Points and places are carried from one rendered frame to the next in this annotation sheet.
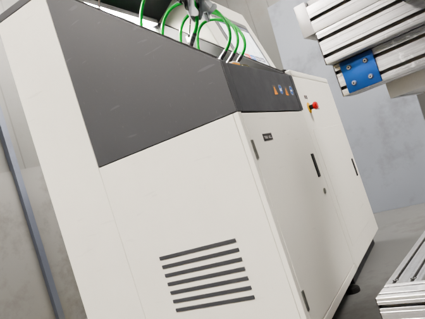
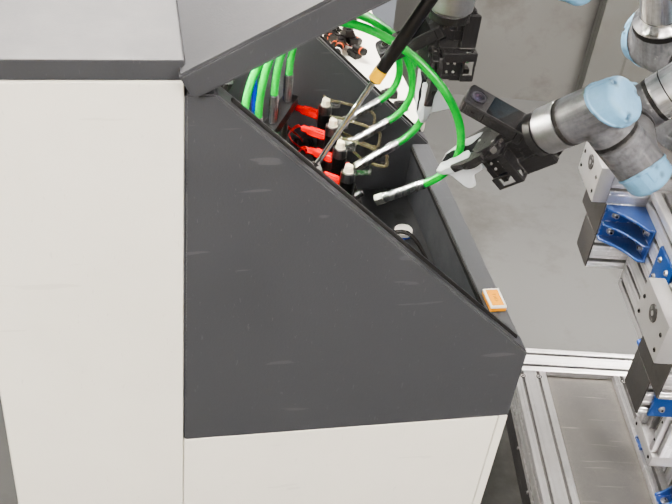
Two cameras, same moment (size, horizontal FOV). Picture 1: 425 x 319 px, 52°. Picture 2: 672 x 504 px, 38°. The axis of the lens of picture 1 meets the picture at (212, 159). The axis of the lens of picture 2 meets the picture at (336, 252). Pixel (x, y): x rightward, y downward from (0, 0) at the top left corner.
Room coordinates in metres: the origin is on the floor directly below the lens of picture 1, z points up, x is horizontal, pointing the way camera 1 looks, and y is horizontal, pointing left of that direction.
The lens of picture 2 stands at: (0.63, 0.97, 2.07)
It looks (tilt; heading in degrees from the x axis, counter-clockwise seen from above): 38 degrees down; 317
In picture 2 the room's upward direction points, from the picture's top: 7 degrees clockwise
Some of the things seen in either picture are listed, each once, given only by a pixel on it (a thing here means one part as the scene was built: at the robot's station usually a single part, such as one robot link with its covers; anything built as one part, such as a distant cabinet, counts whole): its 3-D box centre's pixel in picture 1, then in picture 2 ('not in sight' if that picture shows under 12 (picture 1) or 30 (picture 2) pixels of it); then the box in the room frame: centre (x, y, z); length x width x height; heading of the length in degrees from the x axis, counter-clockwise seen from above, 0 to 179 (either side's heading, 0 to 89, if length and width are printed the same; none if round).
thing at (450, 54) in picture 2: not in sight; (447, 43); (1.63, -0.17, 1.35); 0.09 x 0.08 x 0.12; 62
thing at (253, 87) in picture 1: (264, 92); (451, 259); (1.60, -0.26, 0.87); 0.62 x 0.04 x 0.16; 152
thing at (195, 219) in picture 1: (242, 231); (302, 426); (1.72, -0.02, 0.39); 0.70 x 0.58 x 0.79; 152
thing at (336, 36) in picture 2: not in sight; (345, 32); (2.29, -0.53, 1.01); 0.23 x 0.11 x 0.06; 152
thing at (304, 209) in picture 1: (305, 201); not in sight; (1.59, -0.27, 0.44); 0.65 x 0.02 x 0.68; 152
